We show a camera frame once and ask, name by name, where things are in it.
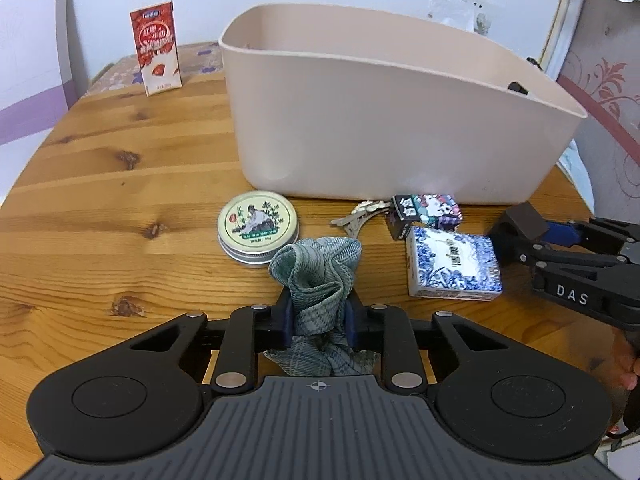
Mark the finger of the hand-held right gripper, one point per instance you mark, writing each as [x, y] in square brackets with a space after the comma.
[612, 235]
[522, 230]

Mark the blue white patterned box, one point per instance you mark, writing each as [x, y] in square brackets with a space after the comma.
[452, 262]

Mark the small cartoon print box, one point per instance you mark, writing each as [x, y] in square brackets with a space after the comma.
[425, 212]

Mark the red milk carton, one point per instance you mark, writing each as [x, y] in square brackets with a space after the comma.
[156, 45]

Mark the floral patterned headboard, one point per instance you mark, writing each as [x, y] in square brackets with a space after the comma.
[605, 90]

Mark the beige plastic storage bin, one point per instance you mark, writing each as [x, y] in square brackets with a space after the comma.
[380, 130]

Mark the person's right hand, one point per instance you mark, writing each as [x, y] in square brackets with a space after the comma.
[625, 367]

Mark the white wall socket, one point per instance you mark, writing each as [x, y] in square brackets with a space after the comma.
[462, 7]

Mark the bunch of metal keys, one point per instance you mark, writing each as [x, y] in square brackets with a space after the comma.
[358, 216]

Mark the purple floral table mat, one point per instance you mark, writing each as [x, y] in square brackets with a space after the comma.
[150, 67]

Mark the green plaid cloth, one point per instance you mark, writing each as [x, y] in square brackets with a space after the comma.
[320, 280]

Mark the round metal tin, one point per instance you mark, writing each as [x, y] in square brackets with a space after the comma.
[257, 224]

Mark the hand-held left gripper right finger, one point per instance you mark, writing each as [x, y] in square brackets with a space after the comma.
[353, 321]

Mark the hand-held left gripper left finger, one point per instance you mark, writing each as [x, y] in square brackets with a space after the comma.
[286, 316]

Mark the white purple cabinet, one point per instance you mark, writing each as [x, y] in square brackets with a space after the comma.
[30, 60]

